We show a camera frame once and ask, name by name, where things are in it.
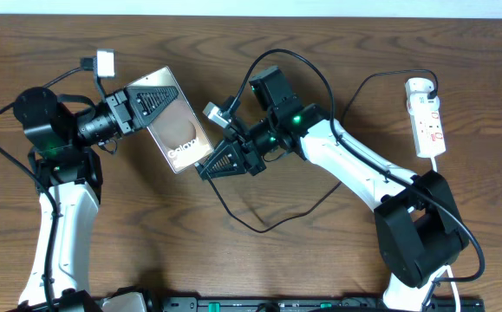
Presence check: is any black charging cable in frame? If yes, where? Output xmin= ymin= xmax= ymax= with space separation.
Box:
xmin=193 ymin=68 xmax=440 ymax=234

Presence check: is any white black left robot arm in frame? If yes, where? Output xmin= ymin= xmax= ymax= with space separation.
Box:
xmin=13 ymin=86 xmax=180 ymax=309

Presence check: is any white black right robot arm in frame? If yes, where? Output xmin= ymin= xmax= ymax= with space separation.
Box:
xmin=197 ymin=66 xmax=472 ymax=311

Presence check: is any white USB charger adapter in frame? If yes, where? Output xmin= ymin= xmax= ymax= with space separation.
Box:
xmin=405 ymin=77 xmax=437 ymax=99

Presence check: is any white power strip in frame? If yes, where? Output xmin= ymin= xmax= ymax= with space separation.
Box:
xmin=407 ymin=92 xmax=446 ymax=159

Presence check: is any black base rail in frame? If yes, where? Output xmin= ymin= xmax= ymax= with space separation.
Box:
xmin=102 ymin=296 xmax=486 ymax=312

